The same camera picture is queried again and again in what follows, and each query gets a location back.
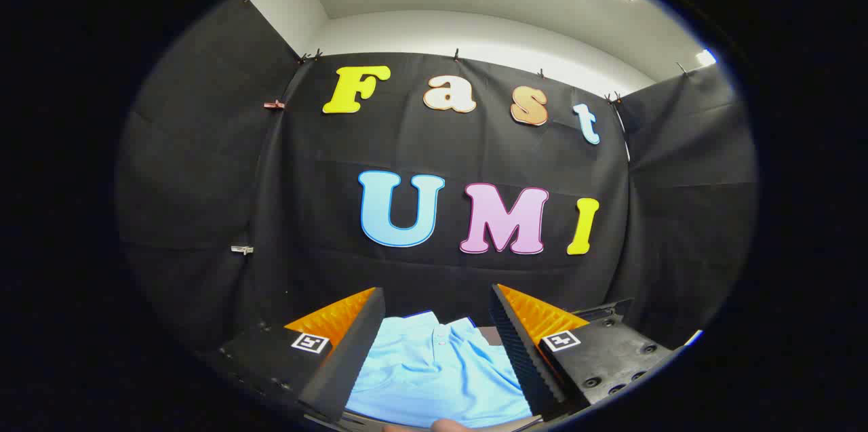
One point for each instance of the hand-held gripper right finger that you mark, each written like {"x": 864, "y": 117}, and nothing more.
{"x": 519, "y": 350}

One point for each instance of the black backdrop cloth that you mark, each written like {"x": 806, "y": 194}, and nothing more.
{"x": 475, "y": 154}

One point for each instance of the white clip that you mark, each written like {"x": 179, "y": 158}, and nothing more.
{"x": 242, "y": 249}

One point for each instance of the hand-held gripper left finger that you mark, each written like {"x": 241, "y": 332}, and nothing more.
{"x": 352, "y": 350}

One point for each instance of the small ceiling light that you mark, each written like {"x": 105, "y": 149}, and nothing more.
{"x": 706, "y": 57}

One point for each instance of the row of small black clips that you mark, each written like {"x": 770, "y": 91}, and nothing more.
{"x": 456, "y": 54}

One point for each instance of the red clip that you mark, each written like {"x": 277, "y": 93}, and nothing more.
{"x": 274, "y": 104}

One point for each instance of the light blue polo shirt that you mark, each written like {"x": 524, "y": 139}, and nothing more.
{"x": 434, "y": 378}

